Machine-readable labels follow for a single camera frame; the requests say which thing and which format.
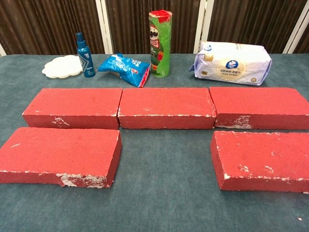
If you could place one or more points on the red brick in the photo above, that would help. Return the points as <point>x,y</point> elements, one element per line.
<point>60,149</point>
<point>260,101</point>
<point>166,101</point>
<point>72,101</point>
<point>260,154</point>

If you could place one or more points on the teal felt table cover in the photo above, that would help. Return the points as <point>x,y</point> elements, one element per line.
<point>154,169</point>

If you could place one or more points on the blue snack bag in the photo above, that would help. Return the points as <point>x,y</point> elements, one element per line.
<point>120,67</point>

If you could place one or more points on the green Pringles can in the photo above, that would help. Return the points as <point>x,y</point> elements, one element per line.
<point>160,48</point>

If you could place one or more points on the blue spray bottle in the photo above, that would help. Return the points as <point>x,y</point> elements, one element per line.
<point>85,60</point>

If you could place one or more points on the white tissue pack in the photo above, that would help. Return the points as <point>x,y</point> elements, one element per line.
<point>231,65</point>

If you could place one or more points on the white flower-shaped plate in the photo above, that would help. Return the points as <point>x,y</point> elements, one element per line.
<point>60,66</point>

